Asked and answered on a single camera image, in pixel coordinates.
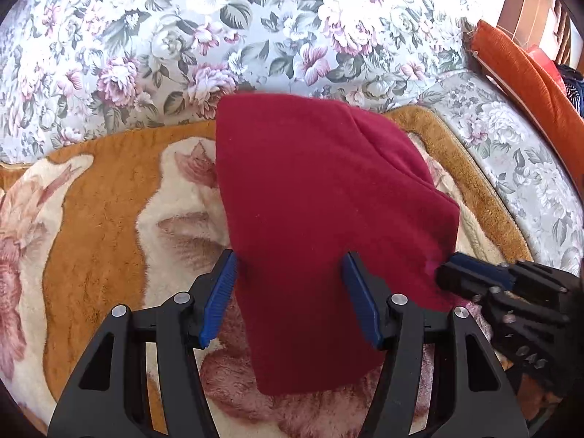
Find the orange and cream plush blanket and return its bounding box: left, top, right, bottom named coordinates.
left=0, top=106, right=555, bottom=438

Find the dark patterned cloth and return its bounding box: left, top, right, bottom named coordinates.
left=557, top=64, right=584, bottom=117

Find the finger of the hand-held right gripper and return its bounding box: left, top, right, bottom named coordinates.
left=483, top=287, right=576, bottom=393
left=435, top=253, right=573, bottom=306

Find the small-flowered floral bed sheet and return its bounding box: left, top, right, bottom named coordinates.
left=420, top=72, right=584, bottom=279

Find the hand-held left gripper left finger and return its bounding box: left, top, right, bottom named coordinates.
left=48, top=250, right=239, bottom=438

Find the orange ribbed cushion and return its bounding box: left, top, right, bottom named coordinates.
left=465, top=19, right=584, bottom=147

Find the large-flowered floral quilt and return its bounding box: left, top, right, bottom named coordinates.
left=0, top=0, right=484, bottom=165

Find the dark red knitted garment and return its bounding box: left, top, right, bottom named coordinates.
left=214, top=92, right=461, bottom=397

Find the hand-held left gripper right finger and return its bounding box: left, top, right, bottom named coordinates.
left=342, top=252, right=530, bottom=438

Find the wooden furniture panel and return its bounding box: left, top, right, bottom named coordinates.
left=496, top=0, right=573, bottom=62

